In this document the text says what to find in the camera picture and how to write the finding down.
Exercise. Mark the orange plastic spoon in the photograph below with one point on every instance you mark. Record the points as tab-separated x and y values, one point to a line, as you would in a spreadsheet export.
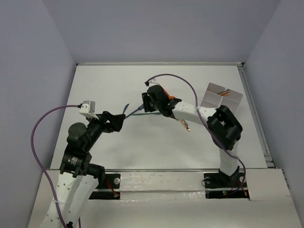
169	96

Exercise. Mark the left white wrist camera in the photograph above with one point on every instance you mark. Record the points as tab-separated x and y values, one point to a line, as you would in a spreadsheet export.
87	109

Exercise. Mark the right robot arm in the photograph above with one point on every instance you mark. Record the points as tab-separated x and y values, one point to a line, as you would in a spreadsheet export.
220	122

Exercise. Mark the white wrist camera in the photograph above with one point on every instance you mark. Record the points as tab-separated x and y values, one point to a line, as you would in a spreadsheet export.
153	82
87	109

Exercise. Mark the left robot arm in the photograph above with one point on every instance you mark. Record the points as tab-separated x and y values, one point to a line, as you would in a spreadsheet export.
78	177

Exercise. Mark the teal plastic knife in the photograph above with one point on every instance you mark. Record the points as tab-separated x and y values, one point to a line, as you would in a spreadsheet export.
139	114

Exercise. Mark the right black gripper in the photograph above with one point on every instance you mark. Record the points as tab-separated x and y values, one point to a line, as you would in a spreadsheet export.
146	98

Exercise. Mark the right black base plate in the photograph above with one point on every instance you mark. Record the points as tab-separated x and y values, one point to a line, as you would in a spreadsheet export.
216	189

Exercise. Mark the copper metal spoon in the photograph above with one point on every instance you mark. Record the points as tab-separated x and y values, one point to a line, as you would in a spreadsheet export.
184	123

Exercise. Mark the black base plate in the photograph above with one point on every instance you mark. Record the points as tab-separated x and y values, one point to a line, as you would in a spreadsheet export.
109	189
216	189

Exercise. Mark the blue plastic fork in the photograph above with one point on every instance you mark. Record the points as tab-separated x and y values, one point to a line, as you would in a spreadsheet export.
135	111

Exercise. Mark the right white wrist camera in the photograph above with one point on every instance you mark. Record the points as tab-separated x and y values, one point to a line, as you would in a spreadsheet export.
153	82

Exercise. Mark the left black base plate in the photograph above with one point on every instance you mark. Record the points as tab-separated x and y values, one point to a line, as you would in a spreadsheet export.
109	189

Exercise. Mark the white divided container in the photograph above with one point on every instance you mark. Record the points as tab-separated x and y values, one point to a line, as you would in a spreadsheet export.
212	100

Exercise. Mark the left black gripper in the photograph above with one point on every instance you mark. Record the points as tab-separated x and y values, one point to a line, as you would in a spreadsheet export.
107	119

